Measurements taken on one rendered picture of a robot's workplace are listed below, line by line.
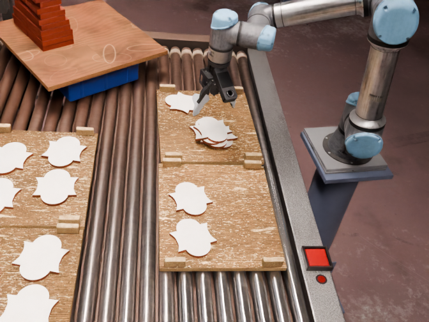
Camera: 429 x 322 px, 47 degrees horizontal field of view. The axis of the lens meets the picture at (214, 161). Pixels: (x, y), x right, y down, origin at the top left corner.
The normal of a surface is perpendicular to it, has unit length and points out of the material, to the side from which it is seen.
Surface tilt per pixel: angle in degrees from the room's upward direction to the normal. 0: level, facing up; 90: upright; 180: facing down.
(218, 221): 0
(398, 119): 0
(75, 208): 0
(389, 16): 81
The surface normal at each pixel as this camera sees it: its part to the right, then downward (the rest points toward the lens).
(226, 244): 0.11, -0.73
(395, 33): -0.15, 0.53
